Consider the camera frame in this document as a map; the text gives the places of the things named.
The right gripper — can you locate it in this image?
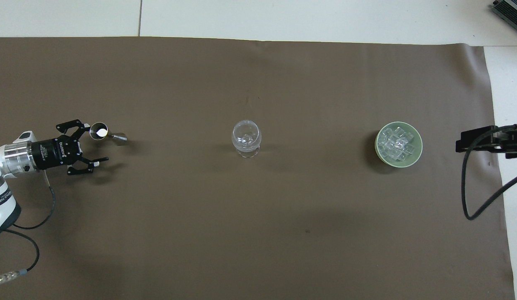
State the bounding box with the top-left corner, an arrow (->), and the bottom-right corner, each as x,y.
493,127 -> 517,160

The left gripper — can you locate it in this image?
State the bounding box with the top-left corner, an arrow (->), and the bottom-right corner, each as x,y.
31,119 -> 110,176

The clear ice cubes pile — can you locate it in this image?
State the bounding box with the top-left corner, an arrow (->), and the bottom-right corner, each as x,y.
378,126 -> 417,163

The clear wine glass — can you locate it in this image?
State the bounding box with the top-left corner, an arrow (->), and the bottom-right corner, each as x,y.
231,120 -> 262,159

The silver metal jigger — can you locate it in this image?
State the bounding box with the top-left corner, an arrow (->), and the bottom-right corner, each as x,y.
89,122 -> 129,143

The green bowl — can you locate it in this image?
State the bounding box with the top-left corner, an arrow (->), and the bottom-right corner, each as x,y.
374,121 -> 424,168

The grey ribbed metal box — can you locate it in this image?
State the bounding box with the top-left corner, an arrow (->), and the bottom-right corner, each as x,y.
491,0 -> 517,25

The black cable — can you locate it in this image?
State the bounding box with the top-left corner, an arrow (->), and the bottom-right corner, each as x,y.
0,226 -> 40,287
461,123 -> 517,221
12,170 -> 57,230

